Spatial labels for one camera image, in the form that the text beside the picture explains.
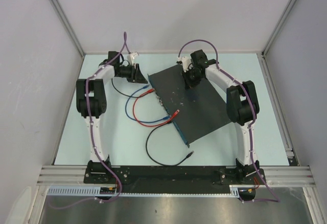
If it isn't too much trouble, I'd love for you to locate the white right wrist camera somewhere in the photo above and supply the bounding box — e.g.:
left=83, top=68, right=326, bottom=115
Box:
left=176, top=56, right=193, bottom=72

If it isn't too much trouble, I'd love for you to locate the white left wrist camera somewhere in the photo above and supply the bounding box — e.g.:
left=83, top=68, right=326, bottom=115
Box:
left=127, top=52, right=139, bottom=65

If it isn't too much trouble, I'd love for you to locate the aluminium front frame rail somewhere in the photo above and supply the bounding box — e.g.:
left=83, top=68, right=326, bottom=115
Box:
left=37, top=165, right=315, bottom=187

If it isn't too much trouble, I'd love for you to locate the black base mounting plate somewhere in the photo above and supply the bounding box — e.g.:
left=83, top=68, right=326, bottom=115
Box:
left=84, top=162, right=265, bottom=185

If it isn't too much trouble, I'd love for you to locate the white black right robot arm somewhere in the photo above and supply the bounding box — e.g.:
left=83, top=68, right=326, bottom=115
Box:
left=177, top=50, right=260, bottom=184

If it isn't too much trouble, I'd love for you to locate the blue ethernet cable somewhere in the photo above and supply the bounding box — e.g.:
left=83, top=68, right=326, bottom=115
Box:
left=125, top=85, right=171, bottom=121

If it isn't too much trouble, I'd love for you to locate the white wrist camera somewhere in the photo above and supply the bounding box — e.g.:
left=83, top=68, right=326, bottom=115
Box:
left=127, top=52, right=139, bottom=65
left=176, top=56, right=193, bottom=72

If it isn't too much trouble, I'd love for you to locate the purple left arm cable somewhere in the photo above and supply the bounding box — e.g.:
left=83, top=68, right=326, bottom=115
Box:
left=48, top=31, right=128, bottom=209

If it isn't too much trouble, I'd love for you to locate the dark network switch box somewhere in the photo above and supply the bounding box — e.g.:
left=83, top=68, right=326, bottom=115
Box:
left=148, top=65, right=231, bottom=146

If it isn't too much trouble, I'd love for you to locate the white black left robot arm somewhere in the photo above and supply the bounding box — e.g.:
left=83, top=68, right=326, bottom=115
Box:
left=76, top=51, right=148, bottom=184

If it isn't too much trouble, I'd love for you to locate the grey slotted cable duct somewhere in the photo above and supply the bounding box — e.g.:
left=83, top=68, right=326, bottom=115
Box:
left=47, top=184, right=252, bottom=198

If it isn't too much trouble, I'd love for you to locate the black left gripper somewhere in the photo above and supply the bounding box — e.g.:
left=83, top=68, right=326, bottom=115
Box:
left=116, top=63, right=148, bottom=84

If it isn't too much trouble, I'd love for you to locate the red ethernet cable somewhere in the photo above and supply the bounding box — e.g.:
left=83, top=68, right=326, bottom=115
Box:
left=133, top=88, right=181, bottom=127

